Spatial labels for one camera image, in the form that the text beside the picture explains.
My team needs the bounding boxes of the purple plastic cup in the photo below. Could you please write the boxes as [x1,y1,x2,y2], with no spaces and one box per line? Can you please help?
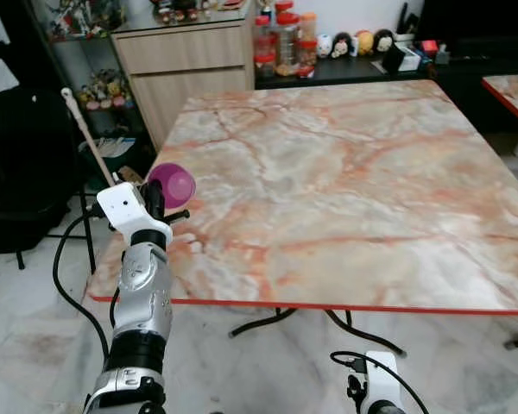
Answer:
[147,162,196,209]

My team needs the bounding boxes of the black metal table legs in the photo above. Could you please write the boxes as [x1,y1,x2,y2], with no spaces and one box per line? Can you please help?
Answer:
[228,306,407,357]

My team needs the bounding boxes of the wooden stick with white tip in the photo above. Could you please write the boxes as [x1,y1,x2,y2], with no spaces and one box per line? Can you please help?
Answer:
[60,87,118,187]

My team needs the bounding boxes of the small toy figures group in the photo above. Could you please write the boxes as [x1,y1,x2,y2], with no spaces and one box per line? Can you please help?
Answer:
[78,69,132,110]

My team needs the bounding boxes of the light wooden drawer cabinet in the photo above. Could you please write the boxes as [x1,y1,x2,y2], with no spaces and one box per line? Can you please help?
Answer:
[110,9,259,149]

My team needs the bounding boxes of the black chair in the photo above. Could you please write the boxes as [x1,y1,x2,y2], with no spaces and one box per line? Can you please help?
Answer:
[0,86,98,273]

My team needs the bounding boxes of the large marble table red edge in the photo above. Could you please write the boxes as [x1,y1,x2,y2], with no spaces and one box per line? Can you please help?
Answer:
[86,79,518,317]

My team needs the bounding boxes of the black display shelf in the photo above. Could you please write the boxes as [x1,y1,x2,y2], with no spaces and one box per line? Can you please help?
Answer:
[22,0,156,186]

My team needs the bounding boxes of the marble table with white leg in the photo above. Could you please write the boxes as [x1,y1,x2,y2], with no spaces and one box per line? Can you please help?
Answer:
[481,74,518,158]

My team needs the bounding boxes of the tall clear jar red lid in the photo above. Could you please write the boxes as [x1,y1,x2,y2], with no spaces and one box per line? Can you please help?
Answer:
[274,12,300,75]

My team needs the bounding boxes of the clear jar orange contents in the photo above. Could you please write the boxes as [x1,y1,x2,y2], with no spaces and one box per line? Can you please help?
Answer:
[299,11,319,44]

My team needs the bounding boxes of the yellow doll figurine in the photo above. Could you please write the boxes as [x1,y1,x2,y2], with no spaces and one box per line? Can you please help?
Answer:
[354,29,376,56]

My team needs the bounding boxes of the black television screen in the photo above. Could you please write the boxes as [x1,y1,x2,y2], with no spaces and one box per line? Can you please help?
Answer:
[419,0,518,51]

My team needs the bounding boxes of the black and white box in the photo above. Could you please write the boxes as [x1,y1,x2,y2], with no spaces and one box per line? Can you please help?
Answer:
[381,41,422,73]

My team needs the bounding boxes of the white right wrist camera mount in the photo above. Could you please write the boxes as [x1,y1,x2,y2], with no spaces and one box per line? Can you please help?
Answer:
[363,350,401,413]

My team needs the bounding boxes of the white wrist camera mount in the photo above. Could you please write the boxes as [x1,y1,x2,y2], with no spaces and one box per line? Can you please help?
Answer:
[97,182,174,249]
[363,350,401,413]

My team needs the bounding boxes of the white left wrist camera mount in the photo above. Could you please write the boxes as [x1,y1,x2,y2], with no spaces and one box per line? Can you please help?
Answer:
[97,182,174,249]

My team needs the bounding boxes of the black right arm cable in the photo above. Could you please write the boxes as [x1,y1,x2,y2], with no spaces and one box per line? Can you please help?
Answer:
[330,349,430,414]

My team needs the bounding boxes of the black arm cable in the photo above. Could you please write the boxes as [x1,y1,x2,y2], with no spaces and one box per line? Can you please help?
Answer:
[330,349,430,414]
[53,210,115,356]

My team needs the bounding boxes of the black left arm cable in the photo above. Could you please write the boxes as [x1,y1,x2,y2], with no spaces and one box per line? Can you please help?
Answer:
[53,210,115,356]

